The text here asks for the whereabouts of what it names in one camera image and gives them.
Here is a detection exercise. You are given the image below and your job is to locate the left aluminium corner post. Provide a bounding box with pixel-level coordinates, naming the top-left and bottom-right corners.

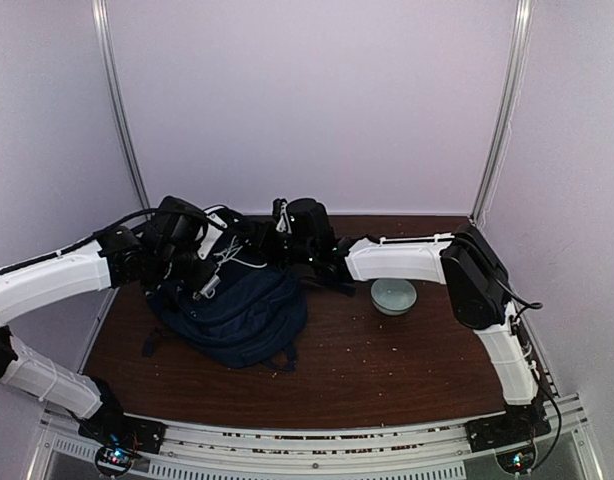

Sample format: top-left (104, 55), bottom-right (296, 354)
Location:
top-left (91, 0), bottom-right (151, 208)

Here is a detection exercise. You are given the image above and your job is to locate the aluminium front rail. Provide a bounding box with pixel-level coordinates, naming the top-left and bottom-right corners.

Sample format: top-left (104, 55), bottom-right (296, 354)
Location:
top-left (22, 395), bottom-right (610, 479)

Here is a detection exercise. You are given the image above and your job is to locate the pale blue ceramic bowl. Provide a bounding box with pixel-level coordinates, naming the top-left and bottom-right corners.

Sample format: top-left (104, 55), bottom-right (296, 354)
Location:
top-left (370, 279), bottom-right (418, 316)

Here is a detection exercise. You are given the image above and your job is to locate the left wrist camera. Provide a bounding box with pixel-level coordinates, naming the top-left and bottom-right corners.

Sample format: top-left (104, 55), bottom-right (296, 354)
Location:
top-left (197, 210), bottom-right (228, 260)

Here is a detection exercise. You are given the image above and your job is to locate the navy blue student backpack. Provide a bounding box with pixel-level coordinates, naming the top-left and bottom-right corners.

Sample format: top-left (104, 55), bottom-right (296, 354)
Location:
top-left (140, 203), bottom-right (358, 372)

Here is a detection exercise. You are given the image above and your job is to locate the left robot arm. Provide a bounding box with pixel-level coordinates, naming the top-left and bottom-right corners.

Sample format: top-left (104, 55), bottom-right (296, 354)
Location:
top-left (0, 196), bottom-right (227, 451)

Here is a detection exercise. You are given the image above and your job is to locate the white charger with cable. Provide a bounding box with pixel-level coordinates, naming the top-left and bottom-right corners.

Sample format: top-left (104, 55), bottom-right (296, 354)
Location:
top-left (193, 238), bottom-right (242, 300)

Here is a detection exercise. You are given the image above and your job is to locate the aluminium corner post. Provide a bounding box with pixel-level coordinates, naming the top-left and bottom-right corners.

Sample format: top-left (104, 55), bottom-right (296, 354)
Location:
top-left (91, 0), bottom-right (151, 208)
top-left (471, 0), bottom-right (535, 227)

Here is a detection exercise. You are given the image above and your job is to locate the right aluminium corner post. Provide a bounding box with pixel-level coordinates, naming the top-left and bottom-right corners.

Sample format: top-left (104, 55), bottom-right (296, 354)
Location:
top-left (471, 0), bottom-right (535, 227)

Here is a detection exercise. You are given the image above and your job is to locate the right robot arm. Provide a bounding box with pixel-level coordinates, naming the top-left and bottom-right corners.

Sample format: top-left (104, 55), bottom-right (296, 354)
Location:
top-left (249, 198), bottom-right (551, 451)

